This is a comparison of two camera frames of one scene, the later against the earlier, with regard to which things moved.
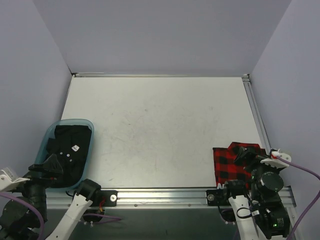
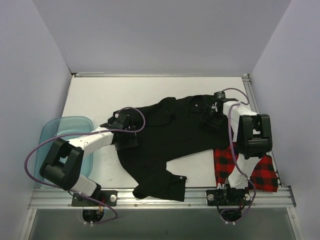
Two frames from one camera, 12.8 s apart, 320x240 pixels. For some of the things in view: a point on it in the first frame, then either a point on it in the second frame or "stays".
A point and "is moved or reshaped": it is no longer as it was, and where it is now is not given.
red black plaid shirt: x=226 y=168 stays
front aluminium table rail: x=59 y=198 stays
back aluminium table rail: x=157 y=74 stays
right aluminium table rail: x=248 y=86 stays
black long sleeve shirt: x=71 y=146 is moved or reshaped
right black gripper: x=251 y=161 to x=210 y=120
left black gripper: x=40 y=170 to x=127 y=143
